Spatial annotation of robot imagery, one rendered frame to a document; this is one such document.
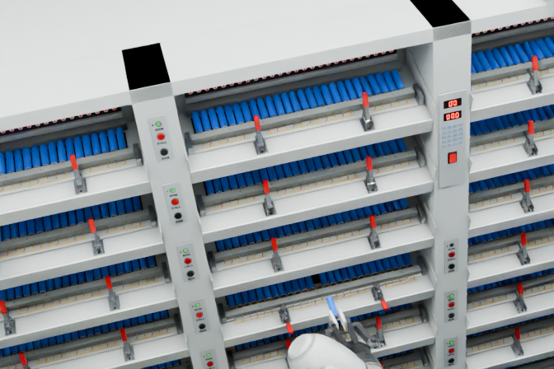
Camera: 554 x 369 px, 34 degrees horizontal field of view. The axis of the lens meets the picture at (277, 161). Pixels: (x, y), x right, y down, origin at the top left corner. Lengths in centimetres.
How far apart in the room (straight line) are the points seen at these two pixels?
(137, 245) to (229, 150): 33
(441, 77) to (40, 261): 106
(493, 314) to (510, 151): 57
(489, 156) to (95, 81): 103
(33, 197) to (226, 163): 45
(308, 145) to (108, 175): 48
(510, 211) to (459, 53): 56
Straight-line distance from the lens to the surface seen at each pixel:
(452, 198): 243
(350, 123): 225
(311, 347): 198
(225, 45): 215
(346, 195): 234
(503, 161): 245
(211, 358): 258
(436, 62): 219
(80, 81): 212
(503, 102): 233
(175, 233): 227
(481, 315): 281
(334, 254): 245
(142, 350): 256
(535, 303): 286
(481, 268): 268
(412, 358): 289
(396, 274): 261
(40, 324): 245
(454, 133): 231
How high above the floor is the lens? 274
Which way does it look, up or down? 35 degrees down
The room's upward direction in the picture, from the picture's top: 7 degrees counter-clockwise
